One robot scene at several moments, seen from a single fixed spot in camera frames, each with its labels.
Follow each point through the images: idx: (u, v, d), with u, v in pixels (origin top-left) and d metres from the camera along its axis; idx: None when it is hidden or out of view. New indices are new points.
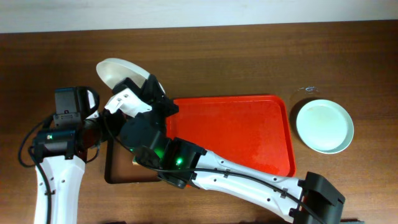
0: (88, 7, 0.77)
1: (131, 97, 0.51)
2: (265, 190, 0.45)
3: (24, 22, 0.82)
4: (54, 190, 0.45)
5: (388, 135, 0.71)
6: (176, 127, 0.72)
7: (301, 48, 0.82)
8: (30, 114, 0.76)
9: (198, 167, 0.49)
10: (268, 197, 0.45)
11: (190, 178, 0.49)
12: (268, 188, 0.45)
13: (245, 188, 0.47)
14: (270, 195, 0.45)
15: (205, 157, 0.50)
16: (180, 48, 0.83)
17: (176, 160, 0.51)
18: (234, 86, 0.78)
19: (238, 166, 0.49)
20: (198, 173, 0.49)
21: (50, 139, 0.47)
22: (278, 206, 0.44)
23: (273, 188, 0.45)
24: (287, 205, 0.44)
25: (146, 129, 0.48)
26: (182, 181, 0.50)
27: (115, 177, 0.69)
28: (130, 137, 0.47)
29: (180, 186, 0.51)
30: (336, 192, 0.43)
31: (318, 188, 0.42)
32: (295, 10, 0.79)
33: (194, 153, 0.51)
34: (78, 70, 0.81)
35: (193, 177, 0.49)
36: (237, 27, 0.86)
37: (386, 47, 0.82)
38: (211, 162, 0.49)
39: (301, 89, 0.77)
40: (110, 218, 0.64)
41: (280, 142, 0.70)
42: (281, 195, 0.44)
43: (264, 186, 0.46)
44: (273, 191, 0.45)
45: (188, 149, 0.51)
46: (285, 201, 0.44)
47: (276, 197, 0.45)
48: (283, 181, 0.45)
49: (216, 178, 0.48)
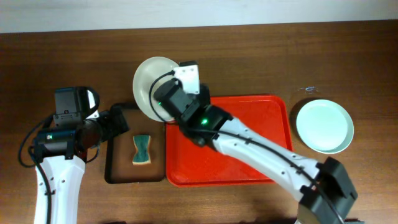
0: (88, 7, 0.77)
1: (192, 74, 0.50)
2: (283, 163, 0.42)
3: (24, 22, 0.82)
4: (54, 191, 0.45)
5: (388, 135, 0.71)
6: (176, 127, 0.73)
7: (301, 48, 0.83)
8: (30, 114, 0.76)
9: (221, 130, 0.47)
10: (282, 171, 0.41)
11: (212, 137, 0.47)
12: (285, 161, 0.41)
13: (260, 157, 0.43)
14: (286, 168, 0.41)
15: (230, 122, 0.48)
16: (180, 48, 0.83)
17: (202, 121, 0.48)
18: (234, 86, 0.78)
19: (262, 137, 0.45)
20: (220, 135, 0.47)
21: (50, 139, 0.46)
22: (291, 181, 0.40)
23: (289, 163, 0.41)
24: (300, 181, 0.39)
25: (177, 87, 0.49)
26: (203, 139, 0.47)
27: (115, 176, 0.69)
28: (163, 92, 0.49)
29: (200, 144, 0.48)
30: (350, 185, 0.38)
31: (336, 175, 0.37)
32: (295, 9, 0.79)
33: (221, 117, 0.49)
34: (78, 70, 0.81)
35: (215, 137, 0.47)
36: (238, 27, 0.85)
37: (386, 47, 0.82)
38: (236, 128, 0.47)
39: (301, 89, 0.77)
40: (110, 218, 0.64)
41: (279, 142, 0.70)
42: (296, 172, 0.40)
43: (280, 158, 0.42)
44: (289, 166, 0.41)
45: (215, 112, 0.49)
46: (299, 177, 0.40)
47: (291, 172, 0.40)
48: (303, 159, 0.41)
49: (236, 143, 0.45)
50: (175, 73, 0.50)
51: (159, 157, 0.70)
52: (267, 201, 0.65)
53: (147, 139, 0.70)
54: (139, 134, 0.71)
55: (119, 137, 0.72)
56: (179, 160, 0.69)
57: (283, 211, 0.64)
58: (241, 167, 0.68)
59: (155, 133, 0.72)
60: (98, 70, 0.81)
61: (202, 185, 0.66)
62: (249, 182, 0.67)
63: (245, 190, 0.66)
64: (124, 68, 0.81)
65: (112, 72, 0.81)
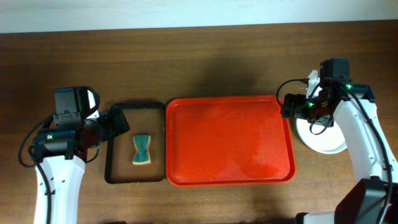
0: (89, 7, 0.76)
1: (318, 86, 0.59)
2: (379, 153, 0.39)
3: (24, 22, 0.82)
4: (54, 191, 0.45)
5: (388, 135, 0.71)
6: (176, 127, 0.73)
7: (302, 48, 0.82)
8: (30, 114, 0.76)
9: (341, 106, 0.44)
10: (371, 156, 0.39)
11: (346, 94, 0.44)
12: (377, 149, 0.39)
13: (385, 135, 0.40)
14: (378, 159, 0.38)
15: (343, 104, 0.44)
16: (180, 48, 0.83)
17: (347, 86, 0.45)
18: (234, 86, 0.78)
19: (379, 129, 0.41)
20: (344, 108, 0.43)
21: (50, 139, 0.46)
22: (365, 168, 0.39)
23: (384, 156, 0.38)
24: (376, 172, 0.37)
25: (342, 65, 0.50)
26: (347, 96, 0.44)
27: (114, 176, 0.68)
28: (341, 68, 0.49)
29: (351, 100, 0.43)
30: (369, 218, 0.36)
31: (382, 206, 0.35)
32: (296, 9, 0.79)
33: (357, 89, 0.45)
34: (78, 70, 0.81)
35: (345, 97, 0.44)
36: (238, 27, 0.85)
37: (385, 47, 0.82)
38: (370, 109, 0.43)
39: (302, 89, 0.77)
40: (110, 218, 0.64)
41: (280, 142, 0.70)
42: (382, 166, 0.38)
43: (375, 147, 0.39)
44: (380, 159, 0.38)
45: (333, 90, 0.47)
46: (376, 169, 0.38)
47: (378, 161, 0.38)
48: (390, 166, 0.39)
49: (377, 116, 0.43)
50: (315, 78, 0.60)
51: (158, 157, 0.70)
52: (267, 201, 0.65)
53: (147, 139, 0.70)
54: (139, 134, 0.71)
55: (119, 137, 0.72)
56: (179, 161, 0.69)
57: (283, 211, 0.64)
58: (241, 167, 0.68)
59: (155, 133, 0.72)
60: (99, 70, 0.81)
61: (202, 185, 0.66)
62: (249, 182, 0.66)
63: (245, 190, 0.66)
64: (124, 68, 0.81)
65: (112, 72, 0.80)
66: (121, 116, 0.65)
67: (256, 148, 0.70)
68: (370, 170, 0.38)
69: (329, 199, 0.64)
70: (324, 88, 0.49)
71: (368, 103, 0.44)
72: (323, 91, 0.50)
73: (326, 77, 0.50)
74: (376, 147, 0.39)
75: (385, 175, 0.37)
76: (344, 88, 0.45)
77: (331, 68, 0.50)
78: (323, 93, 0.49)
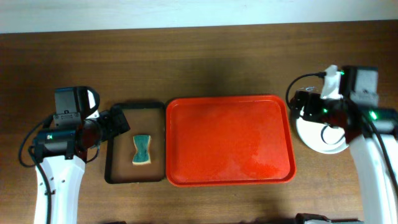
0: (88, 7, 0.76)
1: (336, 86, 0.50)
2: (389, 183, 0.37)
3: (24, 22, 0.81)
4: (54, 190, 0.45)
5: None
6: (176, 127, 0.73)
7: (302, 48, 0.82)
8: (30, 114, 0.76)
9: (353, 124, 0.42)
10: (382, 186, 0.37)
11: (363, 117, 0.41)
12: (388, 179, 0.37)
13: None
14: (388, 190, 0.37)
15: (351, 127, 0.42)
16: (180, 48, 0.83)
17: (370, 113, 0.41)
18: (234, 86, 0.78)
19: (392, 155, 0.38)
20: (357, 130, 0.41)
21: (50, 140, 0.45)
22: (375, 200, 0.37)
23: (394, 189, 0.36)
24: (387, 205, 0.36)
25: (367, 78, 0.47)
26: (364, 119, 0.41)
27: (114, 176, 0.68)
28: (365, 84, 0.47)
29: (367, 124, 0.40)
30: None
31: None
32: (296, 10, 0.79)
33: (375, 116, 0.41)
34: (78, 70, 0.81)
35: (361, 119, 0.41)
36: (237, 27, 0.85)
37: (385, 48, 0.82)
38: (384, 131, 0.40)
39: (301, 89, 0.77)
40: (110, 218, 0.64)
41: (280, 142, 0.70)
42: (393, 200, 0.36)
43: (385, 177, 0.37)
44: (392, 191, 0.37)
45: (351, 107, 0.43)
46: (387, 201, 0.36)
47: (389, 193, 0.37)
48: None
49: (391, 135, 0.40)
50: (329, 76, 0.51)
51: (158, 157, 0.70)
52: (267, 201, 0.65)
53: (147, 139, 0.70)
54: (139, 134, 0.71)
55: (120, 137, 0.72)
56: (179, 160, 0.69)
57: (283, 211, 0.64)
58: (241, 168, 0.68)
59: (155, 133, 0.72)
60: (99, 70, 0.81)
61: (202, 185, 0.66)
62: (249, 182, 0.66)
63: (245, 190, 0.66)
64: (124, 68, 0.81)
65: (112, 72, 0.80)
66: (119, 121, 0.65)
67: (256, 148, 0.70)
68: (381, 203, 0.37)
69: (329, 199, 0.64)
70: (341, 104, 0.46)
71: (384, 126, 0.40)
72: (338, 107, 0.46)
73: (346, 92, 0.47)
74: (387, 177, 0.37)
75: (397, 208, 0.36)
76: (364, 112, 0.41)
77: (356, 78, 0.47)
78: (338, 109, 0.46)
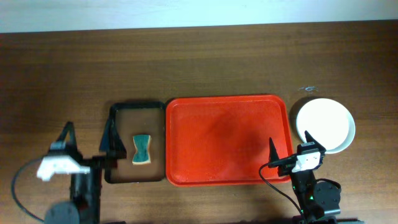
0: (89, 7, 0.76)
1: (313, 161, 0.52)
2: (295, 166, 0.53)
3: (23, 22, 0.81)
4: None
5: (389, 134, 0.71)
6: (176, 127, 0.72)
7: (302, 48, 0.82)
8: (30, 114, 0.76)
9: (300, 182, 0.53)
10: (298, 165, 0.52)
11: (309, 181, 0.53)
12: (296, 166, 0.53)
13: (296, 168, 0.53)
14: (298, 167, 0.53)
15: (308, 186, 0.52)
16: (180, 48, 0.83)
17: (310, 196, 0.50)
18: (234, 86, 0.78)
19: (298, 170, 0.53)
20: (300, 181, 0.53)
21: None
22: (302, 167, 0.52)
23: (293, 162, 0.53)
24: (305, 165, 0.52)
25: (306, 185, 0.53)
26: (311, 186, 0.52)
27: (114, 176, 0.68)
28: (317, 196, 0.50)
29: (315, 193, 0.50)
30: (324, 183, 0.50)
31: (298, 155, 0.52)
32: (296, 10, 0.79)
33: (305, 181, 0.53)
34: (78, 70, 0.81)
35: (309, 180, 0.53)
36: (238, 27, 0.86)
37: (386, 47, 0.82)
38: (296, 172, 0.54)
39: (301, 89, 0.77)
40: (110, 218, 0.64)
41: (279, 141, 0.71)
42: (295, 158, 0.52)
43: (295, 168, 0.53)
44: (296, 162, 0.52)
45: (303, 185, 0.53)
46: (301, 161, 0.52)
47: (300, 163, 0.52)
48: (302, 163, 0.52)
49: (300, 165, 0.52)
50: (308, 161, 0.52)
51: (158, 157, 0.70)
52: (267, 201, 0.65)
53: (147, 139, 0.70)
54: (139, 134, 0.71)
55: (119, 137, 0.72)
56: (178, 160, 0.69)
57: (283, 211, 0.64)
58: (241, 167, 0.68)
59: (154, 132, 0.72)
60: (98, 70, 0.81)
61: (202, 185, 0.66)
62: (249, 182, 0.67)
63: (245, 190, 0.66)
64: (124, 68, 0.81)
65: (112, 71, 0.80)
66: None
67: (256, 148, 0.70)
68: (301, 165, 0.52)
69: None
70: (303, 184, 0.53)
71: (296, 170, 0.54)
72: (301, 187, 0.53)
73: (299, 186, 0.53)
74: (296, 168, 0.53)
75: (304, 165, 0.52)
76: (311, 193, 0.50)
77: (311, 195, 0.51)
78: (305, 189, 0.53)
